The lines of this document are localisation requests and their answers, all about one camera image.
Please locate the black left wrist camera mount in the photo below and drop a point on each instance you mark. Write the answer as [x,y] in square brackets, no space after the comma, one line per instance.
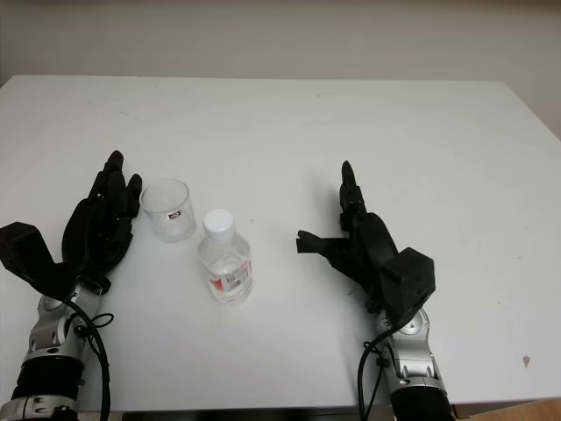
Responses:
[24,254]

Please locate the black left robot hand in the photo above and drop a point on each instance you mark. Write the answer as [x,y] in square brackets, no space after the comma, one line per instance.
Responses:
[94,228]

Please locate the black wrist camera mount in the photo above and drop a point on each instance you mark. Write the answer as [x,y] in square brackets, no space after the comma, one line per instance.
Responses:
[24,254]
[409,280]

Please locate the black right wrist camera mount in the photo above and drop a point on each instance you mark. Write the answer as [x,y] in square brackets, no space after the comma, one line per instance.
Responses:
[409,280]

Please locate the clear glass cup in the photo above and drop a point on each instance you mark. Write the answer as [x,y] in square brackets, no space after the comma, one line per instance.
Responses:
[168,215]

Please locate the clear plastic water bottle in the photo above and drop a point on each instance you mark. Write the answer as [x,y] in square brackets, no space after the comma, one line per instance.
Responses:
[224,263]

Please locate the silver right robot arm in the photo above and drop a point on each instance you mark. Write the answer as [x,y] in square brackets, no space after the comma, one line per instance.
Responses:
[416,351]

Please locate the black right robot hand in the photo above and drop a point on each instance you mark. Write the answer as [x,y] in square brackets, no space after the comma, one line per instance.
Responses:
[372,241]

